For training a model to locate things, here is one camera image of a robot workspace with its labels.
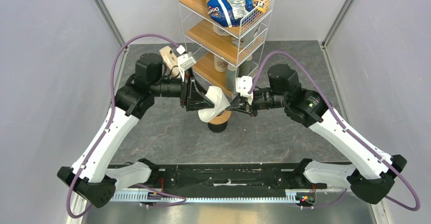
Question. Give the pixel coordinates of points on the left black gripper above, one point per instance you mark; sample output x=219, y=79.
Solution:
x=197, y=100

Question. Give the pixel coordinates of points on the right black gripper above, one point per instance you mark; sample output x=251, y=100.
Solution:
x=241, y=104

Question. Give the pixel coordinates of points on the wooden ring dripper holder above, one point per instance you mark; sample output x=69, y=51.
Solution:
x=221, y=118

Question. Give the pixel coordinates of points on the red black coffee carafe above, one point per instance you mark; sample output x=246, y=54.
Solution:
x=217, y=128

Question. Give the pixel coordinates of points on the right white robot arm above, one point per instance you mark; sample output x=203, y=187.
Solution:
x=371, y=173

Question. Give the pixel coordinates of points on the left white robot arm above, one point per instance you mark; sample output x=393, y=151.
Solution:
x=90, y=176

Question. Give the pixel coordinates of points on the beige filter paper pack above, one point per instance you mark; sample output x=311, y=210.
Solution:
x=170, y=59

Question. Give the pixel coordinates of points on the grey green bottle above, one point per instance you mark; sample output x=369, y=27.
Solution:
x=230, y=76
x=246, y=67

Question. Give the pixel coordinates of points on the white paper cup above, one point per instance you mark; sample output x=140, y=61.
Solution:
x=219, y=64

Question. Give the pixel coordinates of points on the white printed cup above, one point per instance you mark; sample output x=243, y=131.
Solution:
x=246, y=39

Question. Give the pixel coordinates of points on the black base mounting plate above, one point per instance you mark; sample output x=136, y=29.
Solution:
x=229, y=180

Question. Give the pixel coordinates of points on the orange snack packet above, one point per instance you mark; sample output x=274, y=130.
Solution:
x=261, y=5

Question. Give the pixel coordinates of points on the blue chip bag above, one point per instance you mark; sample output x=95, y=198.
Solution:
x=228, y=13

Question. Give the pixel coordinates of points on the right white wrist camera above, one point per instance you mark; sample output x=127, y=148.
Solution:
x=243, y=86

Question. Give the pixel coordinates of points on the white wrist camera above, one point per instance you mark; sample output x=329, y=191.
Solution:
x=243, y=86
x=185, y=61

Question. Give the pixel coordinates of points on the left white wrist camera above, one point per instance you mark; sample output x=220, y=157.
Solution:
x=185, y=61

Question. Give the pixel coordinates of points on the white wire shelf rack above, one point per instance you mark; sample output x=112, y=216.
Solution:
x=213, y=38

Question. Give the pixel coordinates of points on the aluminium toothed rail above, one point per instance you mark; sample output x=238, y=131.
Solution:
x=144, y=196

